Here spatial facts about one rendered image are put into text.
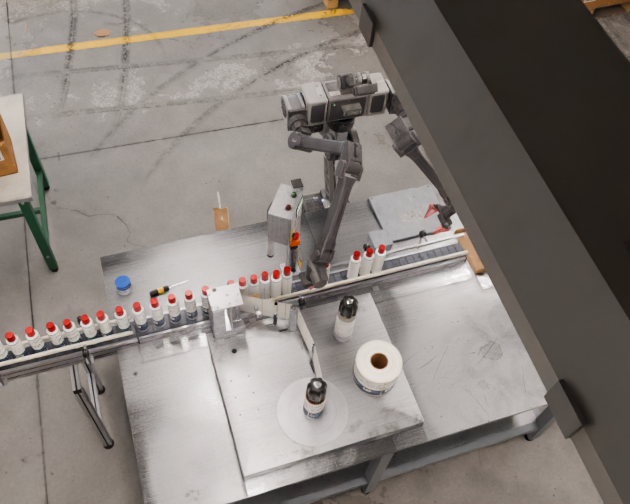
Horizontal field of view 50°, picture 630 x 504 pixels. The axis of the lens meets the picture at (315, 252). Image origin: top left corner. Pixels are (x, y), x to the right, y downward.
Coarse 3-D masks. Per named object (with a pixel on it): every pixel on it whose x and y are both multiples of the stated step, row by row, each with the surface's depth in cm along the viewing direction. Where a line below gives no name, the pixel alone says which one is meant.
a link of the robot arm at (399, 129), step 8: (400, 120) 277; (408, 120) 299; (392, 128) 278; (400, 128) 277; (408, 128) 279; (392, 136) 278; (400, 136) 277; (408, 136) 275; (400, 144) 276; (408, 144) 276
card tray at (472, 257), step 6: (462, 228) 353; (456, 234) 354; (462, 240) 353; (468, 240) 353; (462, 246) 350; (468, 246) 351; (468, 252) 349; (474, 252) 349; (468, 258) 346; (474, 258) 347; (474, 264) 345; (480, 264) 345; (474, 270) 343; (480, 270) 340
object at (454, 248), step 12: (420, 252) 341; (432, 252) 341; (444, 252) 342; (456, 252) 342; (384, 264) 335; (396, 264) 336; (336, 276) 329; (300, 288) 324; (168, 324) 309; (180, 324) 309
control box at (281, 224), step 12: (288, 192) 280; (300, 192) 281; (276, 204) 276; (276, 216) 274; (288, 216) 273; (300, 216) 295; (276, 228) 280; (288, 228) 278; (276, 240) 287; (288, 240) 285
